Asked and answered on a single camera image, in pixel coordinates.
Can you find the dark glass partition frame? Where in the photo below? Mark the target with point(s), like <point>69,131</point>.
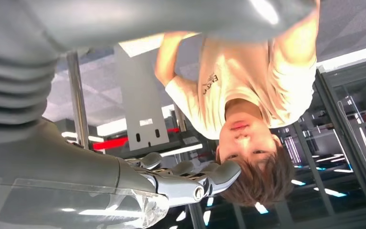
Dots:
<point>320,82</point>

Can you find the red barrier strip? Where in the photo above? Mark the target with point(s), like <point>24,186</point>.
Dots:
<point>110,143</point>

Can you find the white ledge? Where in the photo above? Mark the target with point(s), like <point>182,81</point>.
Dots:
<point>353,57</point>

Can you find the chrome post with black base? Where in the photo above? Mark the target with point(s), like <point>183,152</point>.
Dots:
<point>77,94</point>

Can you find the clear plastic film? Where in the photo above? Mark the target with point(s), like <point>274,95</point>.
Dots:
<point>75,218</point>

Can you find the grey metal sign panel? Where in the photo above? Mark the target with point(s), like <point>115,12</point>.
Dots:
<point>142,94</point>

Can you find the person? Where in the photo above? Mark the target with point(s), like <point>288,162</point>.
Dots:
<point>243,94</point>

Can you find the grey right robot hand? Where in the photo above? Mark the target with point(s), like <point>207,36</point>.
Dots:
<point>60,164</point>

